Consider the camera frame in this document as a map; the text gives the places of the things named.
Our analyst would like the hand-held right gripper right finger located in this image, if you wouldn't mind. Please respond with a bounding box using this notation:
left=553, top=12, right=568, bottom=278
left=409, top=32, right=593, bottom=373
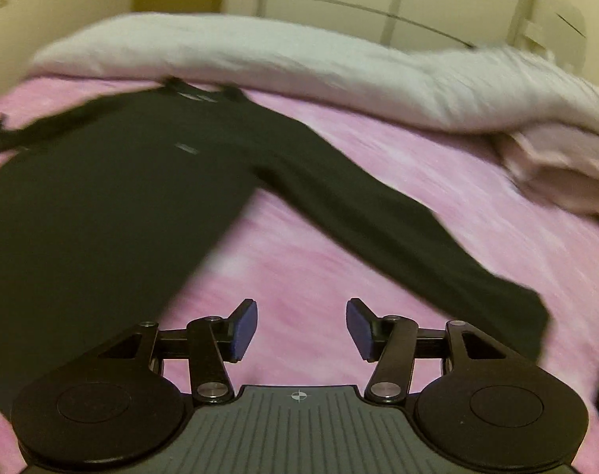
left=345, top=297, right=509, bottom=404

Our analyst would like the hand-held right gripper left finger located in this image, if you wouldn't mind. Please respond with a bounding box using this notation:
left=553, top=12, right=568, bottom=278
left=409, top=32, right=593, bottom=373
left=97, top=298, right=259, bottom=404

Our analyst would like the black long-sleeve shirt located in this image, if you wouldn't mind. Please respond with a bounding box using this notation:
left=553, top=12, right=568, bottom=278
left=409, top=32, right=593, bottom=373
left=0, top=76, right=550, bottom=408

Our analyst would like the pink floral bed sheet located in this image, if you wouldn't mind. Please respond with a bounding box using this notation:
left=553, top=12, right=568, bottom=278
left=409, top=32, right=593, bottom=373
left=0, top=77, right=599, bottom=474

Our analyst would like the pale pink folded blanket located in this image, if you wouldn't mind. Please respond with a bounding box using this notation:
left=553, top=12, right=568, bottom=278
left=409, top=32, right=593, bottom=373
left=496, top=123, right=599, bottom=230

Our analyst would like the white duvet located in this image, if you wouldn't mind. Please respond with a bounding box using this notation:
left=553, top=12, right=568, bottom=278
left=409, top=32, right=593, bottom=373
left=27, top=12, right=599, bottom=145

